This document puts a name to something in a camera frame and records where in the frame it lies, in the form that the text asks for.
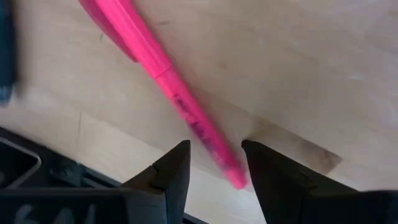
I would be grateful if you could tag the black pen with grey grip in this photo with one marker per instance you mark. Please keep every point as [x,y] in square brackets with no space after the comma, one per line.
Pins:
[6,46]

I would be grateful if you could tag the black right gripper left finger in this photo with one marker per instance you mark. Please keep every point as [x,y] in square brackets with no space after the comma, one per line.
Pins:
[168,180]

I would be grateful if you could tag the pink highlighter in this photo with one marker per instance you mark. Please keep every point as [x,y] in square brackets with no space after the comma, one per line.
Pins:
[161,71]

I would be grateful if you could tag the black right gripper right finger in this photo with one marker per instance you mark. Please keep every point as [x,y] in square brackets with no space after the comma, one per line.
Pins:
[273,186]

